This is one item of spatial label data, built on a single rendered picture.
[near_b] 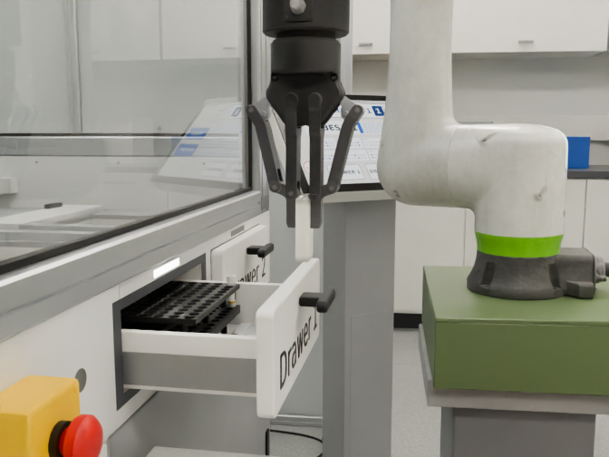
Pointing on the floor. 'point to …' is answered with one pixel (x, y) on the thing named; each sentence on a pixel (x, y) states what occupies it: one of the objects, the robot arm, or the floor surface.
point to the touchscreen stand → (358, 327)
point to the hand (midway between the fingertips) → (304, 228)
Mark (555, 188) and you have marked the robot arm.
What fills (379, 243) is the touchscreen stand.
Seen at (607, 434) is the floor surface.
